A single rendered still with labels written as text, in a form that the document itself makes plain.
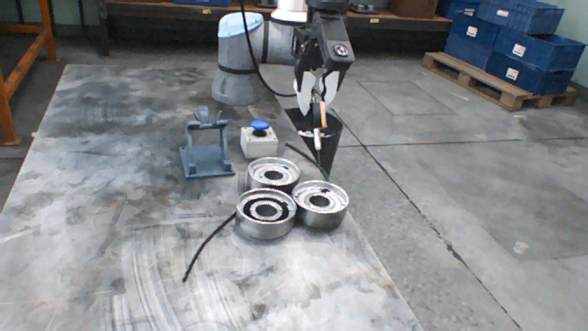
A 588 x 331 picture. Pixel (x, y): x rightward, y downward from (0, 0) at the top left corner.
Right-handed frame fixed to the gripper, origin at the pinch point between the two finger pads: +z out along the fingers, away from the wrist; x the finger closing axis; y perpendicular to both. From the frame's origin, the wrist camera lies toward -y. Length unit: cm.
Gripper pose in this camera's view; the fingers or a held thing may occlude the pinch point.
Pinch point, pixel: (314, 110)
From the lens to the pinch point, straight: 85.1
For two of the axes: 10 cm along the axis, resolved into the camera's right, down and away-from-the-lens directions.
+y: -3.2, -5.0, 8.0
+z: -1.1, 8.6, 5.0
